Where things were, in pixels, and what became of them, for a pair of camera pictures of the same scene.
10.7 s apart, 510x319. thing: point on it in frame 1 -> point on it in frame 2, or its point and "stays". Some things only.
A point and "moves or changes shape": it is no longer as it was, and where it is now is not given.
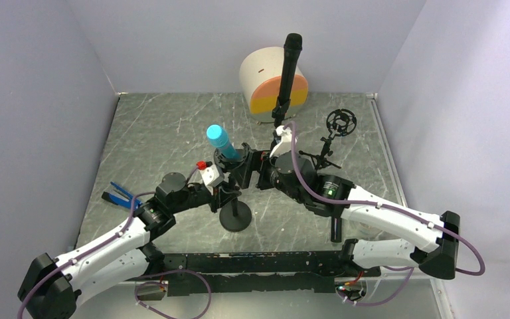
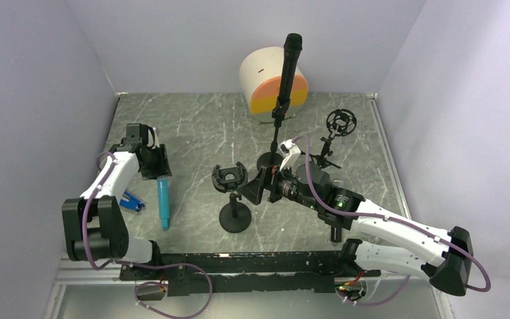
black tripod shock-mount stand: (340, 122) stays
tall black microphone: (292, 49) stays
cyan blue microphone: (218, 136) moves or changes shape
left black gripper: (223, 194) -> (162, 167)
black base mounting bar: (198, 274) stays
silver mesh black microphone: (336, 229) stays
